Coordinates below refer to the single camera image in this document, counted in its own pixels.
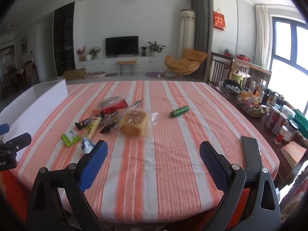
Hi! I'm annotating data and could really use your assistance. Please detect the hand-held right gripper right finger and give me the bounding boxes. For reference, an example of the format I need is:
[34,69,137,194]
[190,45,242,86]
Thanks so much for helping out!
[199,141,282,231]

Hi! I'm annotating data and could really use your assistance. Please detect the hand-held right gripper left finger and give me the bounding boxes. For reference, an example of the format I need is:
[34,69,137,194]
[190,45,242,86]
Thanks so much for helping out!
[26,140,109,231]

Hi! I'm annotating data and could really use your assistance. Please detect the blue and white packet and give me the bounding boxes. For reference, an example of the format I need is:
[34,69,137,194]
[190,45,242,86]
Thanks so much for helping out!
[81,137,95,156]

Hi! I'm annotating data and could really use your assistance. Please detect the pale yellow snack packet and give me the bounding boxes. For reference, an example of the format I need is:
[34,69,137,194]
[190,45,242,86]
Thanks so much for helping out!
[84,117,103,137]

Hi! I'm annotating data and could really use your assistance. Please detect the white cardboard box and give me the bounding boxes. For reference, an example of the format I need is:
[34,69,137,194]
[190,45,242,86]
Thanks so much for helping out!
[0,79,69,164]

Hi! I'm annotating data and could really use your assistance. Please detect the long printed snack packet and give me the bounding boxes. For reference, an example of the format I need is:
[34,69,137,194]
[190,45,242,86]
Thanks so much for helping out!
[100,111,121,134]

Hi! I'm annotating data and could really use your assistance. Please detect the dark chocolate bar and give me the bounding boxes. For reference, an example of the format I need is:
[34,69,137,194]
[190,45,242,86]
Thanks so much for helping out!
[75,117,103,129]

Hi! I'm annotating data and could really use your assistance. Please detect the clear-wrapped bread packet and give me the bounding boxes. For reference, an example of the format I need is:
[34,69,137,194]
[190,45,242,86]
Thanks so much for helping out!
[119,109,159,137]

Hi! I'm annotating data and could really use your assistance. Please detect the long red snack packet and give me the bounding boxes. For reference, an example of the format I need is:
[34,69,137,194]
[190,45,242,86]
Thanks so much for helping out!
[93,100,128,118]

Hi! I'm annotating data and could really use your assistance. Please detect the green snack packet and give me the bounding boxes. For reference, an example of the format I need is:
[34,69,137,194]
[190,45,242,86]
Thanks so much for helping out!
[169,106,190,118]

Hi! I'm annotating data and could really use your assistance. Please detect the clear biscuit bag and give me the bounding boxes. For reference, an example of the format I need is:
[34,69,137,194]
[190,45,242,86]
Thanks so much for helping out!
[97,96,127,109]

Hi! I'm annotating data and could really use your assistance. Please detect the wicker basket of snacks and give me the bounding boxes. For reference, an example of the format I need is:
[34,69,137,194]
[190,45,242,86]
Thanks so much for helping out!
[237,91,269,118]

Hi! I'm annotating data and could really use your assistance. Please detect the red cloth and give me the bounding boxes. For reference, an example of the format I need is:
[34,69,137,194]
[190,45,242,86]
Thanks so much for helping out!
[5,170,33,227]

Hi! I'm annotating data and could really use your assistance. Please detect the orange striped tablecloth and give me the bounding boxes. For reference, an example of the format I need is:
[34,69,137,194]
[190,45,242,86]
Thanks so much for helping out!
[10,80,281,224]

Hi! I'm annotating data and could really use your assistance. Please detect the wooden dining chair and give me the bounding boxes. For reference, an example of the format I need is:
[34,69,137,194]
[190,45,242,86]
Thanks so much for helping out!
[23,61,39,85]

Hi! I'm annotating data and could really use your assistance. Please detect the clear bowl with dark items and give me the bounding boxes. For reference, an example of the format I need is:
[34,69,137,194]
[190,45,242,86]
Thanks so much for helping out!
[219,79,243,99]

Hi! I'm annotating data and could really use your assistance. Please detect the group of bottles and jars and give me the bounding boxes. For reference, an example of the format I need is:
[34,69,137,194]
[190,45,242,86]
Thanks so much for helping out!
[248,80,301,145]

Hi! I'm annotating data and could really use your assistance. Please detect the orange cardboard box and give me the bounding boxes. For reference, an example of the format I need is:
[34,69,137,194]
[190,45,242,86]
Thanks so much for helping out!
[280,141,308,170]

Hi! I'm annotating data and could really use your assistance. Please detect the brown cardboard box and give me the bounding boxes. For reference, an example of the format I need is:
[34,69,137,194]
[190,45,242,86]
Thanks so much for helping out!
[63,69,86,80]

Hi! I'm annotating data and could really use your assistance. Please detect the floral printed cloth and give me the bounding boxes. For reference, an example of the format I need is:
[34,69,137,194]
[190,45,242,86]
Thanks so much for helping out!
[279,168,308,224]

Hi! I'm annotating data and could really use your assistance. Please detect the beige floor cushion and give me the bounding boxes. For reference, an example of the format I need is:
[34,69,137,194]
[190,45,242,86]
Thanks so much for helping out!
[84,72,106,79]

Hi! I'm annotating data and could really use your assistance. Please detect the green bag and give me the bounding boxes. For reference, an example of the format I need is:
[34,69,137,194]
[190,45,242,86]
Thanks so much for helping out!
[292,109,308,130]

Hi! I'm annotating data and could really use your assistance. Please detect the white television cabinet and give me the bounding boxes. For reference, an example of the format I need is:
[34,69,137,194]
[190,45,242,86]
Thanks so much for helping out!
[75,56,163,71]

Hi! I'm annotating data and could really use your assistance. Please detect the wooden side table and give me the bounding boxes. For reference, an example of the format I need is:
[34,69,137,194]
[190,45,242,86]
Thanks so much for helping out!
[224,53,272,87]

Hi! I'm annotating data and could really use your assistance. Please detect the orange lounge chair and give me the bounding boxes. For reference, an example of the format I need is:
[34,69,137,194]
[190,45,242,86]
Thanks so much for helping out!
[164,48,208,77]

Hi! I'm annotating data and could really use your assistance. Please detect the wooden bench stool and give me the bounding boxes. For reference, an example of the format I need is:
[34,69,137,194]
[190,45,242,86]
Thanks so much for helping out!
[116,61,137,75]

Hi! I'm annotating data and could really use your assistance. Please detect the dark bookshelf cabinet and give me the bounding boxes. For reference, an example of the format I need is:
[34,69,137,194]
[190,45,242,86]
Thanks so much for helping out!
[53,2,75,74]

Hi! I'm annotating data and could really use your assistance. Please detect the red flowers in vase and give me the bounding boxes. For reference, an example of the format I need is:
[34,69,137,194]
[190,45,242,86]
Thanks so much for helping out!
[76,47,86,62]

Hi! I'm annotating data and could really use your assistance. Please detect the green plant in vase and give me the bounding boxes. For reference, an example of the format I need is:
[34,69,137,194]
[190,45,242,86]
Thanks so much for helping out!
[89,47,101,59]

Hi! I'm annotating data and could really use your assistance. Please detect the black television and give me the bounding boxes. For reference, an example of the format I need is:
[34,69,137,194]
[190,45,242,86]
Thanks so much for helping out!
[105,36,139,56]

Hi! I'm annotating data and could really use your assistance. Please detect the large potted plant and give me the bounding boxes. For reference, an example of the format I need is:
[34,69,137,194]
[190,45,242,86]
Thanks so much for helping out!
[147,41,166,58]

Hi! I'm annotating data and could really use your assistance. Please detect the dark-framed window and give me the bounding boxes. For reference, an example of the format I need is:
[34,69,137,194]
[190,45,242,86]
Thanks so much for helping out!
[269,17,308,116]

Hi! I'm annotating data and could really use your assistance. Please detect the covered floor air conditioner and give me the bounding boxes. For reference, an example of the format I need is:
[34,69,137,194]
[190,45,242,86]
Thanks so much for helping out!
[180,9,196,53]

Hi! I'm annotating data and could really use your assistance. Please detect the white curtain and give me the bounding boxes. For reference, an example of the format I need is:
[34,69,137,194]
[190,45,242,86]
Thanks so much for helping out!
[255,4,273,68]

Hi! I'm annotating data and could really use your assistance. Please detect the grey curtain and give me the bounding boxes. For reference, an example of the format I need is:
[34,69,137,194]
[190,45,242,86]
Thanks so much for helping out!
[191,0,213,53]

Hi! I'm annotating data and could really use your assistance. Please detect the wall picture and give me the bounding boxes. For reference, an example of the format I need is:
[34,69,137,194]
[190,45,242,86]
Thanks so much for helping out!
[20,35,28,56]

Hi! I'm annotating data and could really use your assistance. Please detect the red wall calendar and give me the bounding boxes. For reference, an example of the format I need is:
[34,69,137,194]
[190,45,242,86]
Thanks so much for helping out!
[213,11,227,31]

